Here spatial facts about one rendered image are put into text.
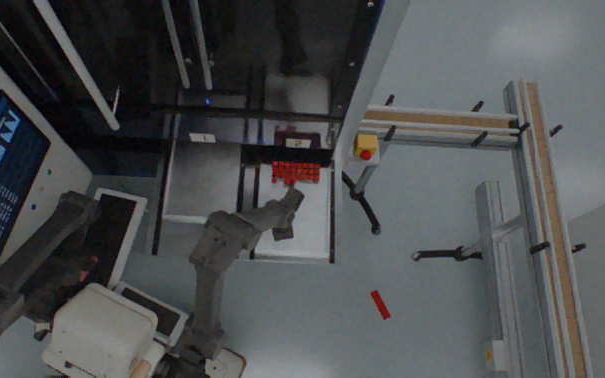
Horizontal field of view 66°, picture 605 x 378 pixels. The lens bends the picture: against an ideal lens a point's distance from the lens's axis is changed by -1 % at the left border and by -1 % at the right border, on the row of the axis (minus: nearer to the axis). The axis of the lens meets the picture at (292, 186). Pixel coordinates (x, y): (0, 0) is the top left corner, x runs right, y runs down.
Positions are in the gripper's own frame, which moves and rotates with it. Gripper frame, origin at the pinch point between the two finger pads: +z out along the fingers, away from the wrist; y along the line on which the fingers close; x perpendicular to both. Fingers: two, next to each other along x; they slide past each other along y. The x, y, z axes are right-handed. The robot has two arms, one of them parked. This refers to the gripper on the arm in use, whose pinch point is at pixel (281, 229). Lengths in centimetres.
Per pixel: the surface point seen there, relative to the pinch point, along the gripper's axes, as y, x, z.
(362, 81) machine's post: 30, -28, -41
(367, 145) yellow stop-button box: 24.3, -35.6, -1.5
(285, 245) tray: -4.5, -0.9, 9.3
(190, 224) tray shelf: 8.9, 31.6, 9.3
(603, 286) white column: -43, -148, 59
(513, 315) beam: -46, -93, 43
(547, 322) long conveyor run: -47, -85, 6
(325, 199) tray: 10.2, -18.8, 11.4
